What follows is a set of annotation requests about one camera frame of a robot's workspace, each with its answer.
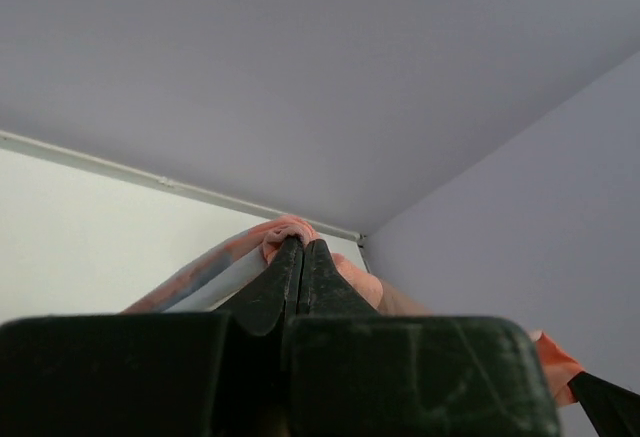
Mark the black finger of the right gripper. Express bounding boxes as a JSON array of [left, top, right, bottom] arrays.
[[568, 372, 640, 437]]

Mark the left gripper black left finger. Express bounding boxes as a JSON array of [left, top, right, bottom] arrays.
[[230, 237, 304, 337]]

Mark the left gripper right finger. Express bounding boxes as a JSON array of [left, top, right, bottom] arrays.
[[296, 239, 377, 317]]

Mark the orange grey checkered cloth napkin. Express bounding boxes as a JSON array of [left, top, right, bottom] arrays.
[[119, 214, 586, 408]]

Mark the aluminium table edge rail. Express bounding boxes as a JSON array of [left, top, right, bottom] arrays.
[[0, 129, 374, 276]]

